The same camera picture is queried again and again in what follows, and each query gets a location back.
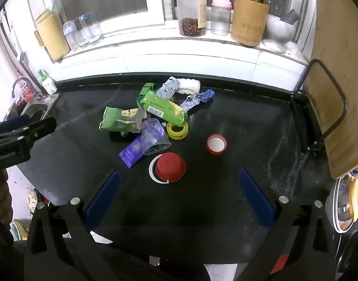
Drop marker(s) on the white window frame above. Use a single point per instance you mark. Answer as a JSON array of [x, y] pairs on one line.
[[157, 5]]

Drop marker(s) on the patterned white plate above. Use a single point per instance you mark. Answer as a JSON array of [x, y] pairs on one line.
[[32, 200]]

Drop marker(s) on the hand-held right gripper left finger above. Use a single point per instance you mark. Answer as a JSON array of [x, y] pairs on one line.
[[104, 200]]

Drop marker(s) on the steel sink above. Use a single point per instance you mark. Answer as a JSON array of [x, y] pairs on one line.
[[35, 109]]

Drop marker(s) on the orange bowl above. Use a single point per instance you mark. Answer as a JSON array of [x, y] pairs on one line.
[[356, 196]]

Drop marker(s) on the person's left hand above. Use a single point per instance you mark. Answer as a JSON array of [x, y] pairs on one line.
[[2, 199]]

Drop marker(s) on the pink top baby bottle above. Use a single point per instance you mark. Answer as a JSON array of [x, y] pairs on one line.
[[221, 14]]

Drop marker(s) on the clear plastic cup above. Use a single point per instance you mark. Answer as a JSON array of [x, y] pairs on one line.
[[155, 137]]

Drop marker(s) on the yellow tape spool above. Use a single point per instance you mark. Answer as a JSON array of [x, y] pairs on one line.
[[176, 133]]

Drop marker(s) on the white foam sponge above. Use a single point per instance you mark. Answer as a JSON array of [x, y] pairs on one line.
[[190, 85]]

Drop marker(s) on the small clear water bottle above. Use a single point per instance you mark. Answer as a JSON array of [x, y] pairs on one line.
[[70, 38]]

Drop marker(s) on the small green box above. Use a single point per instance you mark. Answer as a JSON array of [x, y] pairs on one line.
[[144, 89]]

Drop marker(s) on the white green soap bottle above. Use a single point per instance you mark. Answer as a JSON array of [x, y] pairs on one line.
[[48, 85]]

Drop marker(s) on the beige plastic container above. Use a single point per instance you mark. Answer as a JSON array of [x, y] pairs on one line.
[[51, 38]]

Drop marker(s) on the red packet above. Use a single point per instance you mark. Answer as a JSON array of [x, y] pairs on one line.
[[25, 92]]

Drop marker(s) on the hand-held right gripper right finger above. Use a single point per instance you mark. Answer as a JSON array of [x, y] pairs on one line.
[[255, 200]]

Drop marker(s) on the red lid white inside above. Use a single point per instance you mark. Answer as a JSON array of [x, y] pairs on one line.
[[216, 144]]

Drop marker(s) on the clear drinking glass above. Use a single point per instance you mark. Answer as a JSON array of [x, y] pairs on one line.
[[82, 33], [94, 27]]

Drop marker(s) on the glass jar with beans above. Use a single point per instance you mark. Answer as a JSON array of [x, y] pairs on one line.
[[192, 11]]

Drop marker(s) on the purple toothpaste tube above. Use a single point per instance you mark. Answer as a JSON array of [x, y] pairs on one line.
[[131, 153]]

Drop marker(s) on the green and white tube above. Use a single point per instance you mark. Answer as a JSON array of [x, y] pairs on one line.
[[164, 108]]

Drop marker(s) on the bamboo utensil holder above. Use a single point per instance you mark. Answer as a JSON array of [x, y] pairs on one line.
[[249, 23]]

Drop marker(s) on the wooden cutting board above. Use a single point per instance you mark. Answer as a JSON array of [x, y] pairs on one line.
[[340, 64]]

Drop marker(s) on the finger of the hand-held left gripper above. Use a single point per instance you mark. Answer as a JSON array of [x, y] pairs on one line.
[[43, 127], [18, 121]]

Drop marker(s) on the white stone mortar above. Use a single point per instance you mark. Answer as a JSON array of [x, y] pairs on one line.
[[277, 33]]

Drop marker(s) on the metal faucet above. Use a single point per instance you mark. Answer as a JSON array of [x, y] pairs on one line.
[[19, 79]]

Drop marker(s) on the green snack bag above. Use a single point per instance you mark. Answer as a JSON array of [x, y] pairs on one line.
[[116, 120]]

